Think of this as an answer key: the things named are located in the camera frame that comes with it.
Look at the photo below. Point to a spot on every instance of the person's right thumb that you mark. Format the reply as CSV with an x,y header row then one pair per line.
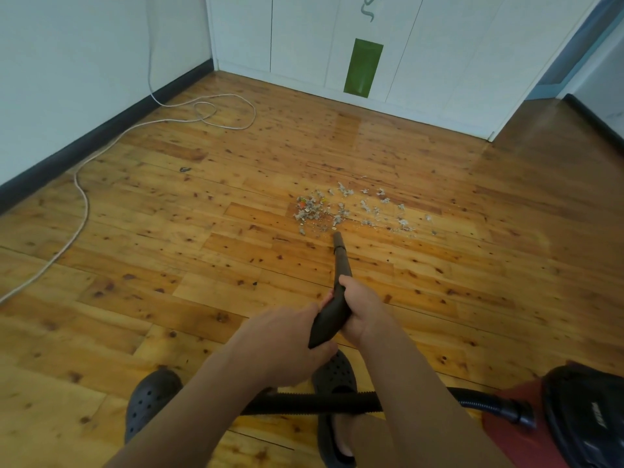
x,y
352,286

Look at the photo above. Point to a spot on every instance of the black baseboard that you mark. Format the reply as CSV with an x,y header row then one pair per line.
x,y
597,121
97,136

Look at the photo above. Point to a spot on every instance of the person's right hand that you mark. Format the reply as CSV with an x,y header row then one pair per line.
x,y
366,311

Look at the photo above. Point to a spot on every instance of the red and black vacuum cleaner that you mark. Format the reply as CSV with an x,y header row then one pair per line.
x,y
575,419

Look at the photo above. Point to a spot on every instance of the pile of grey paper scraps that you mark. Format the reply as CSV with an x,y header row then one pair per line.
x,y
336,211

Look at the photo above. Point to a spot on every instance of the person's right forearm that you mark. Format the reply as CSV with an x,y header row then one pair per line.
x,y
424,399

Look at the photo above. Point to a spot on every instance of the black vacuum nozzle wand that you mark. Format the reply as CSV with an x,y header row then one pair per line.
x,y
336,307

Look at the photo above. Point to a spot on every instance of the green rectangular cabinet panel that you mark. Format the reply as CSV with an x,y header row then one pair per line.
x,y
363,67

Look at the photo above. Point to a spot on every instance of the white cabinet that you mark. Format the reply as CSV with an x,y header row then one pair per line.
x,y
438,58

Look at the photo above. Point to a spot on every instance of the black perforated clog shoe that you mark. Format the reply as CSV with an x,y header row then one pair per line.
x,y
151,399
336,372

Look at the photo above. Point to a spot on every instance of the blue door frame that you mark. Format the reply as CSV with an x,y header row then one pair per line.
x,y
565,53

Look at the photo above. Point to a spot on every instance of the person's left hand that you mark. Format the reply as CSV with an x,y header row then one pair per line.
x,y
273,346

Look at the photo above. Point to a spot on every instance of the person's left thumb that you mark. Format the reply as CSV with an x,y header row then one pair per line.
x,y
321,307

